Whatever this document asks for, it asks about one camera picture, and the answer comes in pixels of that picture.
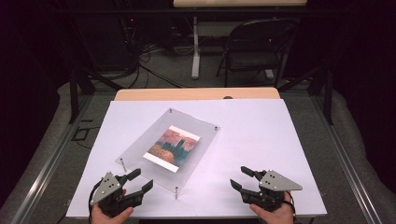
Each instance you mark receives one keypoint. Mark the white sheet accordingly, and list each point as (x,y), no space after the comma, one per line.
(255,140)

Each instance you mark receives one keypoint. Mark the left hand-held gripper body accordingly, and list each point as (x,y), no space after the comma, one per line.
(107,186)

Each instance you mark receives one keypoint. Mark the aluminium rail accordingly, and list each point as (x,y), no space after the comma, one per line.
(344,165)
(46,169)

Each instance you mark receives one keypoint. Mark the light wooden desk top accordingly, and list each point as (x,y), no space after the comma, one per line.
(239,2)

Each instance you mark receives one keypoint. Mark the black folding chair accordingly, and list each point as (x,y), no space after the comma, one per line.
(253,59)

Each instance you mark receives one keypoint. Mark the person's right hand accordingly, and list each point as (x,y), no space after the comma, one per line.
(274,217)

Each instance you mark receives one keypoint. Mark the black metal stand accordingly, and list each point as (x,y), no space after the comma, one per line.
(327,99)
(74,96)

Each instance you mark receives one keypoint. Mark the white desk leg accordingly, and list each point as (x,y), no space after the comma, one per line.
(195,53)

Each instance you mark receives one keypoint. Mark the dark equipment cabinet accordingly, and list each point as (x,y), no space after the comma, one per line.
(102,43)

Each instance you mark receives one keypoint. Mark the clear acrylic photo frame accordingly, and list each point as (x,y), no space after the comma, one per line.
(149,146)

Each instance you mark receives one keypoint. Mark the painting print with white border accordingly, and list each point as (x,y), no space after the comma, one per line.
(172,148)

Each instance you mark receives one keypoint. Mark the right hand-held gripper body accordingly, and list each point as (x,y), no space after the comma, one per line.
(274,183)

